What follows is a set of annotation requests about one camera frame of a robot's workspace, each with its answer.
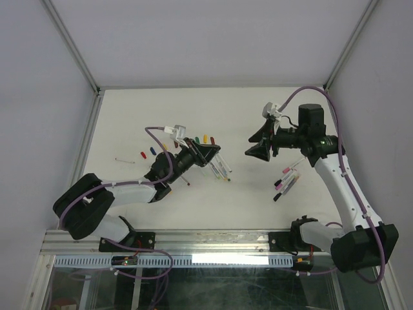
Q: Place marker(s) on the magenta cap marker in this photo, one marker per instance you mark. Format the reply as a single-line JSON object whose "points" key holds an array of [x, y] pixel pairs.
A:
{"points": [[285, 181]]}

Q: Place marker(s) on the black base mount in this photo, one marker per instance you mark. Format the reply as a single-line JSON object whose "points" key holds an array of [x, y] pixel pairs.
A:
{"points": [[284, 240], [135, 242]]}

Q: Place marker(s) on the pink cap marker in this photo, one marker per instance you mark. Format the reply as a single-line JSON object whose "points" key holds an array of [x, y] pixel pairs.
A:
{"points": [[290, 167]]}

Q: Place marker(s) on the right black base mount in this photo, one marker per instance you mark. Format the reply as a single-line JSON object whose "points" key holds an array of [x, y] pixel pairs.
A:
{"points": [[284, 240]]}

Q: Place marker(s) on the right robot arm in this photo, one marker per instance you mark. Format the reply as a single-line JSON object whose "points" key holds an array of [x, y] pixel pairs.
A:
{"points": [[364, 239]]}

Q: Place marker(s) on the white slotted cable duct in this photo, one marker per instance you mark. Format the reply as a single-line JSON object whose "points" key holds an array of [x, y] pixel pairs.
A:
{"points": [[176, 261]]}

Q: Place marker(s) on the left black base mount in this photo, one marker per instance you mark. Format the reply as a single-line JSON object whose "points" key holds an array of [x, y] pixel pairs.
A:
{"points": [[135, 242]]}

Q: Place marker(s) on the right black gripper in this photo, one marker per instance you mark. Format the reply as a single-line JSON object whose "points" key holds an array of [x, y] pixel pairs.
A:
{"points": [[261, 150]]}

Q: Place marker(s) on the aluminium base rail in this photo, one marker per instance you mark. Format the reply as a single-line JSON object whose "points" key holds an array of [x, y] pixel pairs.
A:
{"points": [[173, 241]]}

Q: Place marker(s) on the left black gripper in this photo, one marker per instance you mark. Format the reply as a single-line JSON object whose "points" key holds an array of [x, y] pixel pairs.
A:
{"points": [[188, 145]]}

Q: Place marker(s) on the black cap marker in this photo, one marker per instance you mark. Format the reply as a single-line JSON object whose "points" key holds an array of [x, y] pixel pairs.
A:
{"points": [[286, 188]]}

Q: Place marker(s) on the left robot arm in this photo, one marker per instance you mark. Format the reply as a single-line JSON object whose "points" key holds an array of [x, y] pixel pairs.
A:
{"points": [[83, 209]]}

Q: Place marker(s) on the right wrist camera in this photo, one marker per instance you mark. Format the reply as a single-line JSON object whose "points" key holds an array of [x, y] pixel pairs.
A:
{"points": [[271, 112]]}

